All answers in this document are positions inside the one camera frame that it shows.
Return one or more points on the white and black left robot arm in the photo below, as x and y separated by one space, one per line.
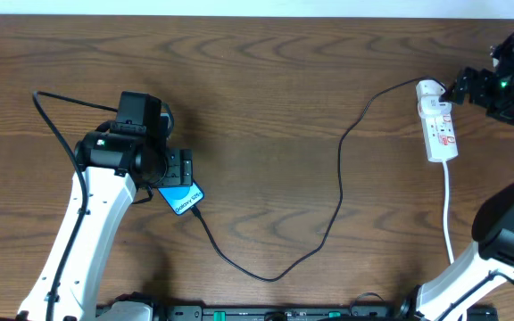
100 196

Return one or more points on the white USB charger plug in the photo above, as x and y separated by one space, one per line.
429 93

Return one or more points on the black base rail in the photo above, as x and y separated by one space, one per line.
261 313

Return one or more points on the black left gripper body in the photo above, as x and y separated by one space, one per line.
186 167

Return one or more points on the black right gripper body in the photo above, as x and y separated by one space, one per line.
467 83

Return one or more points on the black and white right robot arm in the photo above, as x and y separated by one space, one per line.
488 261

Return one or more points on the white power strip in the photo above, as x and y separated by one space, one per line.
439 135

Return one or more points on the blue Galaxy smartphone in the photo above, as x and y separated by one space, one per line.
182 199

